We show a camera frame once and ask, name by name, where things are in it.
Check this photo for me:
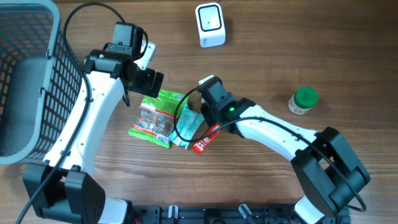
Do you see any red coffee stick sachet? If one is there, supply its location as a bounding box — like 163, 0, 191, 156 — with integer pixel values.
192, 124, 220, 155

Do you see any green candy bag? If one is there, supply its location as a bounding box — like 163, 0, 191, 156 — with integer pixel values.
128, 90, 184, 148

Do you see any teal snack packet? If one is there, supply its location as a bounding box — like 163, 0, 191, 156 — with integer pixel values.
169, 105, 204, 149

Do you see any grey plastic mesh basket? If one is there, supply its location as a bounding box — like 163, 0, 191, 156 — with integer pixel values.
1, 1, 81, 165

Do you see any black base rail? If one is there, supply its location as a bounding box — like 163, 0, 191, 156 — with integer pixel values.
127, 204, 302, 224

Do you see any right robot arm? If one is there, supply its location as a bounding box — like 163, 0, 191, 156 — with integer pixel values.
197, 75, 370, 223

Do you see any green lid jar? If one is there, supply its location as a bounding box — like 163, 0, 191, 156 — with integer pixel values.
288, 86, 318, 114

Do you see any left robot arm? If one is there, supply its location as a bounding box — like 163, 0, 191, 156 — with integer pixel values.
23, 22, 164, 223

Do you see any white barcode scanner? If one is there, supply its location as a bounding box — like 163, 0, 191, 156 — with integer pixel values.
195, 2, 226, 48

